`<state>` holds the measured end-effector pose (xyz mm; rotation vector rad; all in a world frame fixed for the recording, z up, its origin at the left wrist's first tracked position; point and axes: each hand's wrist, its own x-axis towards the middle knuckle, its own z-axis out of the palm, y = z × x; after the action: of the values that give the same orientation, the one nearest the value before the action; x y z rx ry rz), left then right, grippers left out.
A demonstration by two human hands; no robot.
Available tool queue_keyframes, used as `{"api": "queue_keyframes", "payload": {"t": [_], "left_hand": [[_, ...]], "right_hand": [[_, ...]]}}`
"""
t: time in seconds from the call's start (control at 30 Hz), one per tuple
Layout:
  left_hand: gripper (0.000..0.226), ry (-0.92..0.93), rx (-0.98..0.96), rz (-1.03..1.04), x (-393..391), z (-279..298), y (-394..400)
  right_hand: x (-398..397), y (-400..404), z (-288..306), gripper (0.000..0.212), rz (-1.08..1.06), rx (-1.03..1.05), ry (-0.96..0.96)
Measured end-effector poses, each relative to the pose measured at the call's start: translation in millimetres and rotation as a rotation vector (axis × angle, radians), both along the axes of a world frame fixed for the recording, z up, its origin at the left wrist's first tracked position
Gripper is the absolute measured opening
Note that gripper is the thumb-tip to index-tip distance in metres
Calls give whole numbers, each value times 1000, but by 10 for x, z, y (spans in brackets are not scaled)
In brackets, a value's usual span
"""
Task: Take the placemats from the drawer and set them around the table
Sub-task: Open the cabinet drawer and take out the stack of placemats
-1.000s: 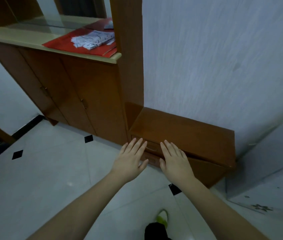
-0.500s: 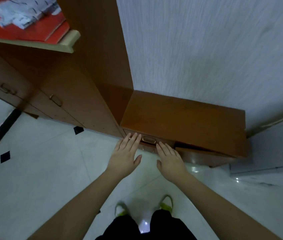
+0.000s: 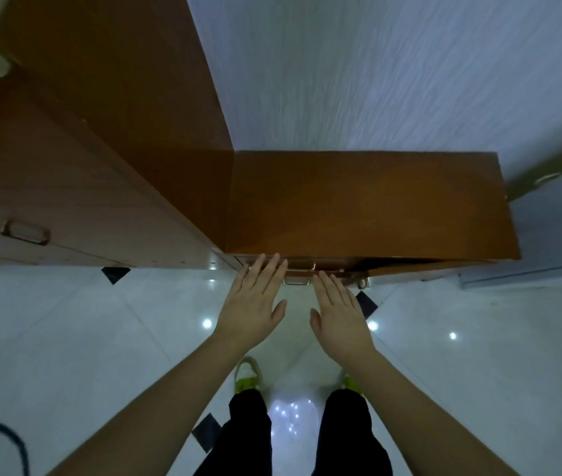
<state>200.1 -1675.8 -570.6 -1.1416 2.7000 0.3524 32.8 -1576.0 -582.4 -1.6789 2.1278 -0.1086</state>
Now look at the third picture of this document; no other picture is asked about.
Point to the person's right hand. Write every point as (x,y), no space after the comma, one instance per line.
(343,327)

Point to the person's left hand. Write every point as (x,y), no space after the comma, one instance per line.
(251,312)

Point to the person's right forearm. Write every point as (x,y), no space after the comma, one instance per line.
(420,421)

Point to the person's left forearm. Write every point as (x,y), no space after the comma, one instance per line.
(152,416)

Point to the person's black trousers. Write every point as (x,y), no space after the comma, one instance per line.
(246,441)

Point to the low brown wooden cabinet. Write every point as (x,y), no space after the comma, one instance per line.
(370,208)

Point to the tall brown wooden cupboard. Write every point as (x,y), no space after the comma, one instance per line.
(87,143)

